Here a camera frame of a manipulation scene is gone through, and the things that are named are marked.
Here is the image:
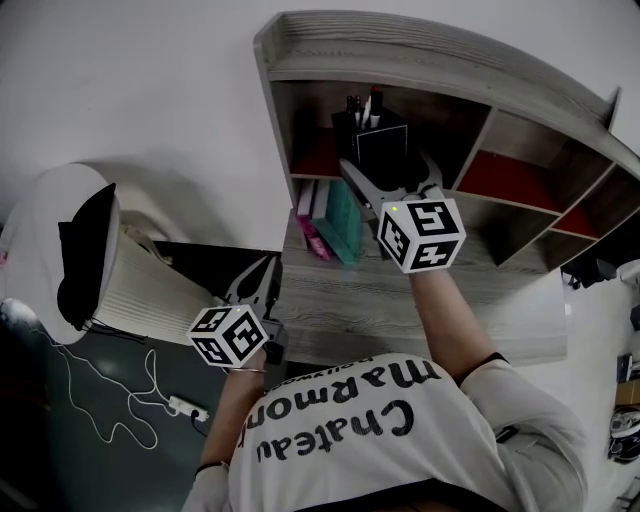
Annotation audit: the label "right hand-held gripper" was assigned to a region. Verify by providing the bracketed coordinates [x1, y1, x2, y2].
[339, 152, 467, 275]

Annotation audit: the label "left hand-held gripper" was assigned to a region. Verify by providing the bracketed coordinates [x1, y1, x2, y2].
[186, 253, 291, 370]

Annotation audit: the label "black pen holder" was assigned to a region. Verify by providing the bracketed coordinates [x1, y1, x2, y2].
[331, 107, 427, 190]

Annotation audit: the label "person's right forearm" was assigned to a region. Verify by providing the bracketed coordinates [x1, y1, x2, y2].
[408, 266, 502, 387]

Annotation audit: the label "person's left forearm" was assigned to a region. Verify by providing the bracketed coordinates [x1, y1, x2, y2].
[199, 351, 270, 472]

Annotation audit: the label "grey wooden desk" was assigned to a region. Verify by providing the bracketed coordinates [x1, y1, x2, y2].
[279, 204, 570, 367]

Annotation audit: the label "teal book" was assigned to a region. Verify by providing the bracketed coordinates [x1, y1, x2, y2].
[312, 180, 365, 266]

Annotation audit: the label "white book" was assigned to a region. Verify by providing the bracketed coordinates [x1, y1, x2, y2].
[296, 178, 322, 220]

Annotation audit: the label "white slatted panel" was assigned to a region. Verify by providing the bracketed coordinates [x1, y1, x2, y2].
[97, 230, 227, 347]

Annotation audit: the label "grey wooden shelf unit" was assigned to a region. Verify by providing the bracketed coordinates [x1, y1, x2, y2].
[253, 10, 640, 275]

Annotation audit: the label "white power strip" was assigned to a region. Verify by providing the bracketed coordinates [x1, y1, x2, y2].
[168, 394, 211, 421]

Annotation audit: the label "black cloth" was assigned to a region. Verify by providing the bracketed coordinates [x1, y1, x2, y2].
[55, 182, 118, 332]

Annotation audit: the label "black chair base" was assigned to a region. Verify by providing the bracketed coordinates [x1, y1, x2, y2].
[560, 256, 620, 290]

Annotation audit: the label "white chair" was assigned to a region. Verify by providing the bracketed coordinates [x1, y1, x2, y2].
[0, 162, 122, 347]

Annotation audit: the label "person's white printed shirt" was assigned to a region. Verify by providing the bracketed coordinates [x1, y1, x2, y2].
[179, 351, 589, 512]

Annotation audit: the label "brown cardboard box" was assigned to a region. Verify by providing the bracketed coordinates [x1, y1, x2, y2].
[614, 378, 640, 407]

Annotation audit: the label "black and white helmet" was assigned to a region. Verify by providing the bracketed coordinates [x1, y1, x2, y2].
[606, 406, 640, 467]

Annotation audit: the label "thin black cable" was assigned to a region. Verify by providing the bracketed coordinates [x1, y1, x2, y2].
[82, 319, 149, 346]

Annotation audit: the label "white cable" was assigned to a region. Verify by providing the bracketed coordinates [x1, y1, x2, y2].
[48, 335, 176, 450]

